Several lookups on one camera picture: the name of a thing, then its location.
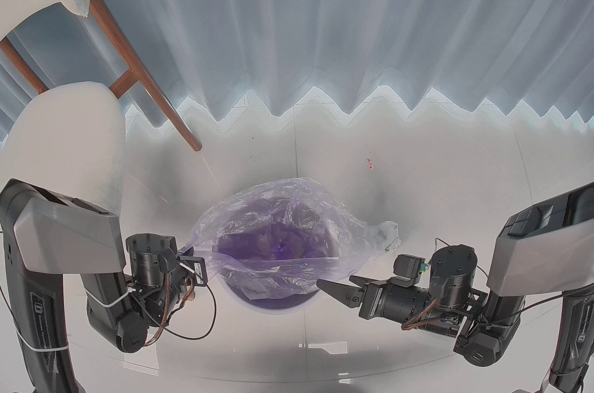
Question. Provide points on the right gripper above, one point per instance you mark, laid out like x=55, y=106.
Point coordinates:
x=394, y=303

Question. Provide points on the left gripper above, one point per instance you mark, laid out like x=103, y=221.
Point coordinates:
x=192, y=270

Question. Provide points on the purple plastic bag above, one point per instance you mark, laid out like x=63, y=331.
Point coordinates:
x=278, y=205

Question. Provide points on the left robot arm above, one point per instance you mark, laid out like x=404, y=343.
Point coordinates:
x=60, y=238

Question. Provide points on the white trash bin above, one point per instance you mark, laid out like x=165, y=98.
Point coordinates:
x=278, y=310

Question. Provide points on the cream padded wooden chair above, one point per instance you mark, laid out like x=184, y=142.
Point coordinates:
x=69, y=126

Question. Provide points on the pale blue curtain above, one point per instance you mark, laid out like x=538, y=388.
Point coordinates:
x=325, y=10

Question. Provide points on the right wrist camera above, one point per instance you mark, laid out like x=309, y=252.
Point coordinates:
x=408, y=270

